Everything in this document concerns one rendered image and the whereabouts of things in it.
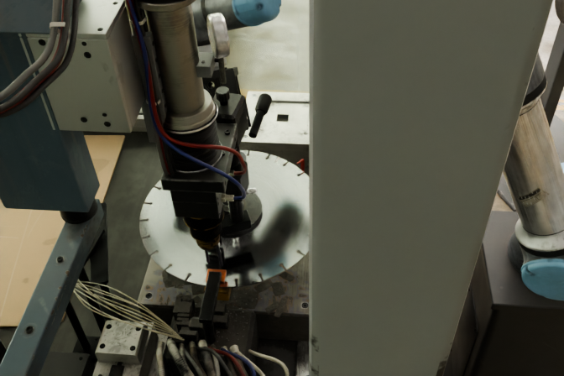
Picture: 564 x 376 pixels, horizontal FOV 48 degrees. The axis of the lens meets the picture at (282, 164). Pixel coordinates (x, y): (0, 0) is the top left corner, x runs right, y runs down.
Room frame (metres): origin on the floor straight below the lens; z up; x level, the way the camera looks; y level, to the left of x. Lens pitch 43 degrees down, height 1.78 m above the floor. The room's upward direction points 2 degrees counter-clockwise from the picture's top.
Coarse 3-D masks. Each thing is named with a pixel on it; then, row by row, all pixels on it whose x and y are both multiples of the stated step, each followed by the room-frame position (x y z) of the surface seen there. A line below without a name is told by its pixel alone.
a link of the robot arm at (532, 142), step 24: (528, 96) 0.68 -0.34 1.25; (528, 120) 0.69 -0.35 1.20; (528, 144) 0.68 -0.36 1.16; (552, 144) 0.69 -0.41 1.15; (504, 168) 0.69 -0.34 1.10; (528, 168) 0.67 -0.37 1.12; (552, 168) 0.67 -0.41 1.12; (528, 192) 0.66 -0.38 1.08; (552, 192) 0.66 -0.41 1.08; (528, 216) 0.66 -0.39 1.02; (552, 216) 0.65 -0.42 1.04; (528, 240) 0.66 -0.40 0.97; (552, 240) 0.64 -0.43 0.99; (528, 264) 0.63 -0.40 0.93; (552, 264) 0.61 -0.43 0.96; (528, 288) 0.63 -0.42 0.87; (552, 288) 0.61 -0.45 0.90
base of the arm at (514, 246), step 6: (510, 240) 0.82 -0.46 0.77; (516, 240) 0.80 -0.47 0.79; (510, 246) 0.80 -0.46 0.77; (516, 246) 0.79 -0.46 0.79; (510, 252) 0.79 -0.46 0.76; (516, 252) 0.78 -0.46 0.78; (510, 258) 0.79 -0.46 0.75; (516, 258) 0.77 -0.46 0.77; (522, 258) 0.76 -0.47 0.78; (516, 264) 0.77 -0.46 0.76; (522, 264) 0.76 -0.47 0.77
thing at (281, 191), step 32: (256, 160) 0.90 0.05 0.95; (160, 192) 0.82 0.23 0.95; (288, 192) 0.81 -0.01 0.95; (160, 224) 0.74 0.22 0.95; (256, 224) 0.73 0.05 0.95; (288, 224) 0.73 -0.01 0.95; (160, 256) 0.67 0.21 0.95; (192, 256) 0.67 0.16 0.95; (224, 256) 0.67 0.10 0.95; (256, 256) 0.66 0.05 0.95; (288, 256) 0.66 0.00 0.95
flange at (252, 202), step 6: (246, 198) 0.79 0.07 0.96; (252, 198) 0.79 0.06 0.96; (258, 198) 0.79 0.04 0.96; (222, 204) 0.76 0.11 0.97; (246, 204) 0.77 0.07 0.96; (252, 204) 0.77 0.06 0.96; (258, 204) 0.77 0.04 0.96; (228, 210) 0.75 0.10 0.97; (252, 210) 0.76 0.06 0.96; (258, 210) 0.76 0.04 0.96; (252, 216) 0.74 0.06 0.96; (258, 216) 0.75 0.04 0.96; (252, 222) 0.73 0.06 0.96; (228, 234) 0.71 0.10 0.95
